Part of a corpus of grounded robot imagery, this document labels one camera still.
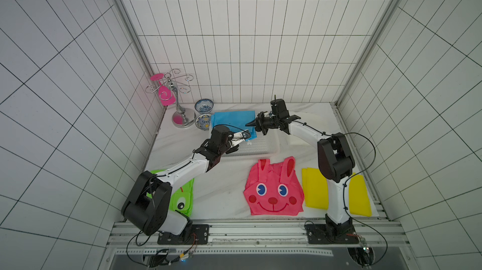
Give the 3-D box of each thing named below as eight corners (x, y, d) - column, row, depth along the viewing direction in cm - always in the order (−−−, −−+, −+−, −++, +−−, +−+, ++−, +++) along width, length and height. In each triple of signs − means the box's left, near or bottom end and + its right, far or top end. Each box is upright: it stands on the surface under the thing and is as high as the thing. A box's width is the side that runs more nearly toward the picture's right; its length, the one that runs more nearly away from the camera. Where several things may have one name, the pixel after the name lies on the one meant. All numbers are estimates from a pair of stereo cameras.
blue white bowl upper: (194, 113, 116) (193, 110, 114) (197, 102, 122) (196, 98, 120) (212, 113, 116) (211, 110, 114) (213, 102, 122) (213, 98, 120)
